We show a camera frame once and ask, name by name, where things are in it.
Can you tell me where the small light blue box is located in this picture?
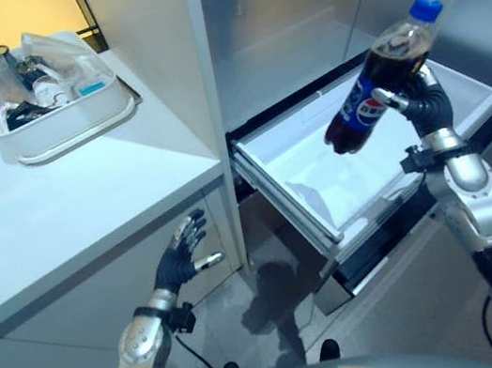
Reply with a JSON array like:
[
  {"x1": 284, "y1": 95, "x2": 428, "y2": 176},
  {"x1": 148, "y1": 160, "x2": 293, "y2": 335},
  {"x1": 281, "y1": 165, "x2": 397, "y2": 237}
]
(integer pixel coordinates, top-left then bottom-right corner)
[{"x1": 76, "y1": 78, "x2": 109, "y2": 99}]

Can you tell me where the white plastic dish tub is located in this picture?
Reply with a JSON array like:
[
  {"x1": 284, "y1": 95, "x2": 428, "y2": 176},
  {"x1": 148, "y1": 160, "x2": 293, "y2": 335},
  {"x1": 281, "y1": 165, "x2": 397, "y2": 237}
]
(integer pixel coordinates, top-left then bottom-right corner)
[{"x1": 0, "y1": 19, "x2": 150, "y2": 171}]

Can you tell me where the black cable on left wrist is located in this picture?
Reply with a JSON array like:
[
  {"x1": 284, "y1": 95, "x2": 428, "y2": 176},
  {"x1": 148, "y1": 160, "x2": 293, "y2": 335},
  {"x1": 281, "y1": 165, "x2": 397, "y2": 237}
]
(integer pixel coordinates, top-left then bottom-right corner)
[{"x1": 172, "y1": 323, "x2": 225, "y2": 368}]

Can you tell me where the crumpled clear plastic bag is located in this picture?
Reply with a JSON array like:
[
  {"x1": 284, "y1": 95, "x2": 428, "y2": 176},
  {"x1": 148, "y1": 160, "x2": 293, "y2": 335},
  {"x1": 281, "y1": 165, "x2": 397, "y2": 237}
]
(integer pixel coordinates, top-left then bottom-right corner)
[{"x1": 19, "y1": 22, "x2": 100, "y2": 96}]

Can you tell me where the white counter cabinet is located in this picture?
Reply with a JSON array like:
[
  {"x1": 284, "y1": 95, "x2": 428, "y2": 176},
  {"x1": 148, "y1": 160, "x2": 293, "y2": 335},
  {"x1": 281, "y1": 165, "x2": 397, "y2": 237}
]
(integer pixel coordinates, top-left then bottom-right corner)
[{"x1": 0, "y1": 33, "x2": 254, "y2": 368}]

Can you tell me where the stainless steel refrigerator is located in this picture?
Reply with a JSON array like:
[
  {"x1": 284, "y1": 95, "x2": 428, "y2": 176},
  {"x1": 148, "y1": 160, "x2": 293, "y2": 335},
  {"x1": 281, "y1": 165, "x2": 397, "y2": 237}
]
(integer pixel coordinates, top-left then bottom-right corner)
[{"x1": 184, "y1": 0, "x2": 492, "y2": 333}]

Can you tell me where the white refrigerator drawer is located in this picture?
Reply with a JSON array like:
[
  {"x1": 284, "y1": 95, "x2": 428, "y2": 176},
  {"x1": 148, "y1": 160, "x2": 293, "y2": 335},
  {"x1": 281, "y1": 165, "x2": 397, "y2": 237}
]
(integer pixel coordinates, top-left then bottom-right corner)
[{"x1": 214, "y1": 25, "x2": 492, "y2": 329}]

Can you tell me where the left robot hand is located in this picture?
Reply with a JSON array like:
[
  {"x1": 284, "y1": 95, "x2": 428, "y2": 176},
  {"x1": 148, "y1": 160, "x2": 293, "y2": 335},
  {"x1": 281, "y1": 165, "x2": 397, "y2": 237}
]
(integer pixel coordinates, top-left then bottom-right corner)
[{"x1": 142, "y1": 206, "x2": 229, "y2": 299}]

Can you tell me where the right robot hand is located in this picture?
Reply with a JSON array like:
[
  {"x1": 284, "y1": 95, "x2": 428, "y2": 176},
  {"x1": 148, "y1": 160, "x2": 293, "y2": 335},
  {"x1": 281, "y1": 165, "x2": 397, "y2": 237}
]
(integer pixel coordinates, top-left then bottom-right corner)
[{"x1": 367, "y1": 62, "x2": 457, "y2": 143}]

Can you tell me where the Pepsi cola bottle blue cap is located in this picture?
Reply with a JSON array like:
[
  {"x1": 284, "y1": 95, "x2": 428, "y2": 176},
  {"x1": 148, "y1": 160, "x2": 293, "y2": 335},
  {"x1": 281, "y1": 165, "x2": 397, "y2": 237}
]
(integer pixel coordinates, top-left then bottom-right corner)
[{"x1": 302, "y1": 0, "x2": 467, "y2": 159}]

